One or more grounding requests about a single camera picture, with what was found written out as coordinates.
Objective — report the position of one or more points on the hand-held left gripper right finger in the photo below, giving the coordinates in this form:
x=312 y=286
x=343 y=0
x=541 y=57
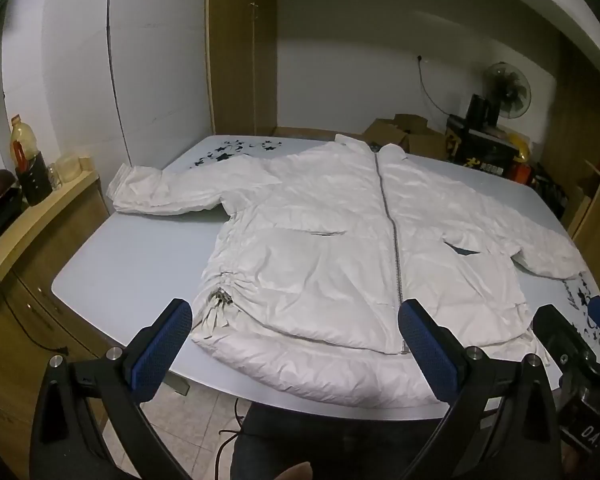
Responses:
x=427 y=355

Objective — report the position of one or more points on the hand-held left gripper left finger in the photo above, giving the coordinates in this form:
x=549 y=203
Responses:
x=160 y=355

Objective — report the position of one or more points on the white padded jacket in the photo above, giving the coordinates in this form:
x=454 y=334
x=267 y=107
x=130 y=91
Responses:
x=305 y=240

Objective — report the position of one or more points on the person's left hand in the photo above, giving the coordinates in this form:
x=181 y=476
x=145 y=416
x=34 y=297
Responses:
x=295 y=472

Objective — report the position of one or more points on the wooden shelf unit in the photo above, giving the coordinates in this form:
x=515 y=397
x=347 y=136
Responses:
x=597 y=200

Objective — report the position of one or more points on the person's dark trousers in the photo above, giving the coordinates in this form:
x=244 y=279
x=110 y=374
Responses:
x=330 y=442

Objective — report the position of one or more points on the wooden side cabinet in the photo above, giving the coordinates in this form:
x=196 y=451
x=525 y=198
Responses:
x=10 y=320

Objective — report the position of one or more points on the orange box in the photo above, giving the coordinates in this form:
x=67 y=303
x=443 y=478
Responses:
x=521 y=172

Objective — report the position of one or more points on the yellow hard hat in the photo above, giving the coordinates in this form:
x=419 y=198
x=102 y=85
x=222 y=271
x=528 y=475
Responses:
x=520 y=146

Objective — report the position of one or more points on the black box with yellow print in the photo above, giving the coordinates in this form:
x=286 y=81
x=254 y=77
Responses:
x=480 y=152

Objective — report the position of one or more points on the clear plastic container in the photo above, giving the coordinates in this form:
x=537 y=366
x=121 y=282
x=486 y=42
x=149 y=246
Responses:
x=67 y=169

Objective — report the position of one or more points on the black utensil container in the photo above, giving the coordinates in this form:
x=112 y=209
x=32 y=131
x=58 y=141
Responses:
x=35 y=182

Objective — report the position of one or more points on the cardboard box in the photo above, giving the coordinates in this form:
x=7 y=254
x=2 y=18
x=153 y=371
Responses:
x=425 y=137
x=385 y=136

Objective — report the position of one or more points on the black kettle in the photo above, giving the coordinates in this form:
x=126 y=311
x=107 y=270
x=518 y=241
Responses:
x=482 y=110

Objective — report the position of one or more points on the electric fan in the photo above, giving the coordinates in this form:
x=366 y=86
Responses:
x=510 y=87

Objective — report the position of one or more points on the cooking oil bottle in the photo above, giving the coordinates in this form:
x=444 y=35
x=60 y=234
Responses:
x=22 y=142

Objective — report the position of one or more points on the wooden wardrobe panel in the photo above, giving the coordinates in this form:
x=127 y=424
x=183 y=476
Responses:
x=240 y=45

